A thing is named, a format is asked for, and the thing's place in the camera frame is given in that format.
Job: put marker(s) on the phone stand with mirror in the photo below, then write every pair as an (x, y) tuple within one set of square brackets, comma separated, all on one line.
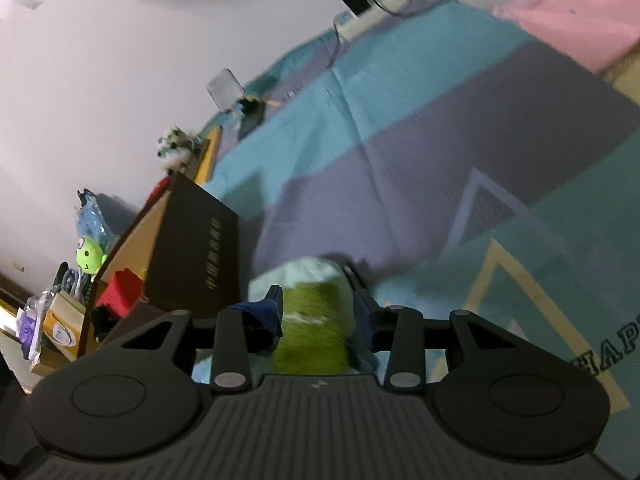
[(231, 98)]

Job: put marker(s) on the brown cardboard storage box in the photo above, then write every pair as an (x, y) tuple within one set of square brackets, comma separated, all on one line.
[(185, 245)]

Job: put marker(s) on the panda plush toy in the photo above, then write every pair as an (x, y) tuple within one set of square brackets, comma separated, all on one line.
[(176, 150)]

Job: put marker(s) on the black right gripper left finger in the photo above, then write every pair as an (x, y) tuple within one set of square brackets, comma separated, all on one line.
[(225, 344)]

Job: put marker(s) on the small yellow paper bag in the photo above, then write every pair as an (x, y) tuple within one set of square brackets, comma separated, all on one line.
[(63, 324)]

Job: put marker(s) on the green frog plush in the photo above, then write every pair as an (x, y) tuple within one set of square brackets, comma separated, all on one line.
[(89, 256)]

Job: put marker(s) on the blue plastic bag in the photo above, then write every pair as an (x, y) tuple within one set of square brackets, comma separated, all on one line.
[(91, 223)]

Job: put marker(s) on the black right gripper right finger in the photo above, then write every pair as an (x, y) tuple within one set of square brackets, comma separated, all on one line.
[(396, 330)]

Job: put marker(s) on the pink folded cloth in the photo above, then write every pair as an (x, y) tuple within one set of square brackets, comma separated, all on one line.
[(594, 33)]

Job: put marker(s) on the teal and grey bed sheet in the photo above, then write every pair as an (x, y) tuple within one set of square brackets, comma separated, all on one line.
[(457, 162)]

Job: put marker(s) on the red cylindrical pillow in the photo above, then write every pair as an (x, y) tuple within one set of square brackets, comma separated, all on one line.
[(157, 189)]

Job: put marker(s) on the red plush toy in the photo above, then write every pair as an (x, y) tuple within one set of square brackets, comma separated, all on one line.
[(121, 293)]

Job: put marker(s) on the green and mint towel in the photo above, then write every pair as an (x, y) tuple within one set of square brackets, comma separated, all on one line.
[(321, 335)]

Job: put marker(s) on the white power strip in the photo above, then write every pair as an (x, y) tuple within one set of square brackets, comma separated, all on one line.
[(349, 26)]

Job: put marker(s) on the yellow book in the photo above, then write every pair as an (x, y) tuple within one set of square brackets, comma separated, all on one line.
[(208, 156)]

